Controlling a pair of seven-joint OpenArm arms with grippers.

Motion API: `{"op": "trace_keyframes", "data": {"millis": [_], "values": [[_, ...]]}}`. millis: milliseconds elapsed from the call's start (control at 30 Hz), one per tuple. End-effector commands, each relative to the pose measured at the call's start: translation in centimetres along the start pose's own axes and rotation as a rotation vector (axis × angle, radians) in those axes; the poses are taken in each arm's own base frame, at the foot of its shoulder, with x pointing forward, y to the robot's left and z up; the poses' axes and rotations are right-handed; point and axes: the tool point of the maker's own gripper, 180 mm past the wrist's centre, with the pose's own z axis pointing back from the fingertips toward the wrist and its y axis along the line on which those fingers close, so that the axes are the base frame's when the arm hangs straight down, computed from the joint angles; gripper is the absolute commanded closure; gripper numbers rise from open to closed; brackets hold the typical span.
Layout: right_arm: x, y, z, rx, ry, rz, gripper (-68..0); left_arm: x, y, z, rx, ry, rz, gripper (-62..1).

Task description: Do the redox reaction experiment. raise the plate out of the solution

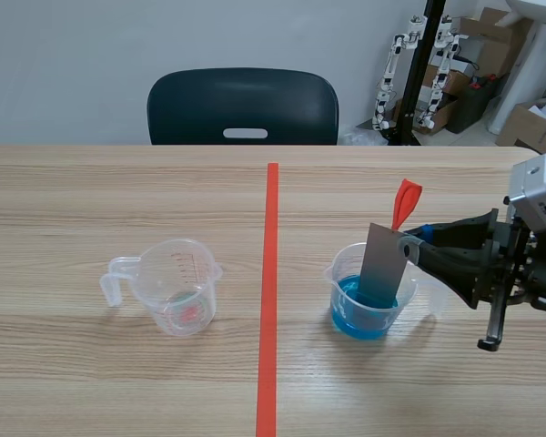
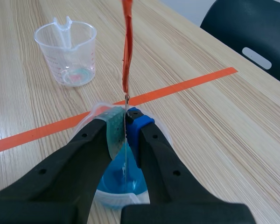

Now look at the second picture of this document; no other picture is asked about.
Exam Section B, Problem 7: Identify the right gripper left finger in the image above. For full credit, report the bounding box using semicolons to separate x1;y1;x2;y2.
0;106;126;224

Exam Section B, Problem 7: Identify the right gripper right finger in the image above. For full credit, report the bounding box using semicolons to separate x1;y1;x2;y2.
120;106;257;224

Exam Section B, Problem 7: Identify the grey metal plate orange handle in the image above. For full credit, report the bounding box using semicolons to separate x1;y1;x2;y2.
120;0;134;187

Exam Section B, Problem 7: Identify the clear beaker with blue liquid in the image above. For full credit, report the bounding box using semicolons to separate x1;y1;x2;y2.
75;101;173;211

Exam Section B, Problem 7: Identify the empty clear plastic beaker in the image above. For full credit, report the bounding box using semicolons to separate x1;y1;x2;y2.
33;16;98;87

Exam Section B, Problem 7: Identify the dark blue chair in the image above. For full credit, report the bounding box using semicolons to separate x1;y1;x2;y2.
200;0;280;88

